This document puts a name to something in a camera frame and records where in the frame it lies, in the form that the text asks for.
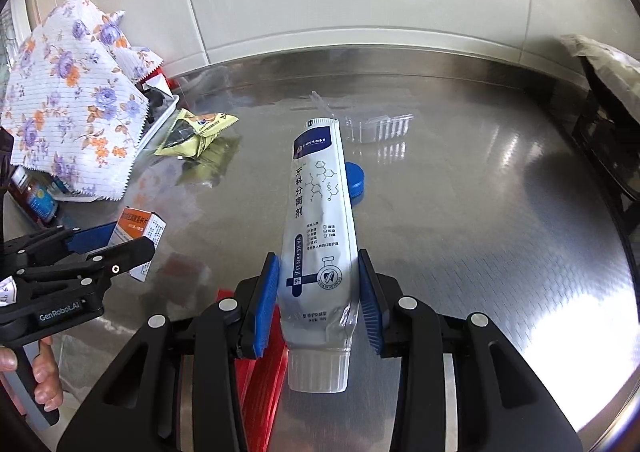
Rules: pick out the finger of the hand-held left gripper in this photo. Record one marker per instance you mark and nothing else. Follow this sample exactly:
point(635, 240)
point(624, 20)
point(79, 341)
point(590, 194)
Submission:
point(125, 257)
point(87, 238)

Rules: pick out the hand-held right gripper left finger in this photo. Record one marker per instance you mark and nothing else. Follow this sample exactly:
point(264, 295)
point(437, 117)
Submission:
point(265, 302)

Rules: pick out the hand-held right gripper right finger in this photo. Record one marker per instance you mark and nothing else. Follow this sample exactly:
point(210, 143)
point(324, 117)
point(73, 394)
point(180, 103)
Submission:
point(370, 302)

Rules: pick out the orange white medicine box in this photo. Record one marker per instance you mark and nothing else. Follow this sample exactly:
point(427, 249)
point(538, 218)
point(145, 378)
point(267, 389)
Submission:
point(142, 227)

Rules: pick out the white tube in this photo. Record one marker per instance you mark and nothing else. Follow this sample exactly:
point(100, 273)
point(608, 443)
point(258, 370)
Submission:
point(315, 212)

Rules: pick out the person's left hand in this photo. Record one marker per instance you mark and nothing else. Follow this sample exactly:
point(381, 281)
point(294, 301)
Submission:
point(45, 372)

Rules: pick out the blue label bottle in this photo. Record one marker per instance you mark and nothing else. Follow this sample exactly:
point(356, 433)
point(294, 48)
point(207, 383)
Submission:
point(40, 202)

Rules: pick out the red wrapper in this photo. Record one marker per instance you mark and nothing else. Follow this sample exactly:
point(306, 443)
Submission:
point(265, 392)

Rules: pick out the blue bottle cap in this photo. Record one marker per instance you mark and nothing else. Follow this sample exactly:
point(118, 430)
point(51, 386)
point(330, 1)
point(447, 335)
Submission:
point(356, 179)

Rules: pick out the yellow green snack wrapper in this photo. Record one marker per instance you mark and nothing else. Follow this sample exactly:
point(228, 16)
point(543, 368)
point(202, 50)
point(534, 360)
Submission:
point(192, 139)

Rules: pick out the floral cloth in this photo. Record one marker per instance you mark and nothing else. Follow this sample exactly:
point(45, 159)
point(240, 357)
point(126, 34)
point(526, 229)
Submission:
point(65, 97)

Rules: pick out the clear plastic blister tray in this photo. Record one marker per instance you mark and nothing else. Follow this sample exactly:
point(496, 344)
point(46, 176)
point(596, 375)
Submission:
point(380, 129)

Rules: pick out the white plastic bag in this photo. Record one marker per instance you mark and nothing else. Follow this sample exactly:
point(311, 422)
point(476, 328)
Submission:
point(610, 67)

